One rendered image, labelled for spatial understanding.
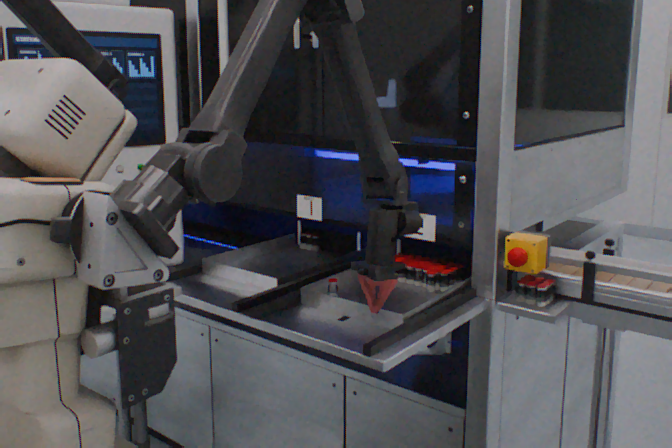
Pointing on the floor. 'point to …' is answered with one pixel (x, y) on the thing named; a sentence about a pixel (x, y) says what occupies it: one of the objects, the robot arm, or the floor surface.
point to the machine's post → (493, 186)
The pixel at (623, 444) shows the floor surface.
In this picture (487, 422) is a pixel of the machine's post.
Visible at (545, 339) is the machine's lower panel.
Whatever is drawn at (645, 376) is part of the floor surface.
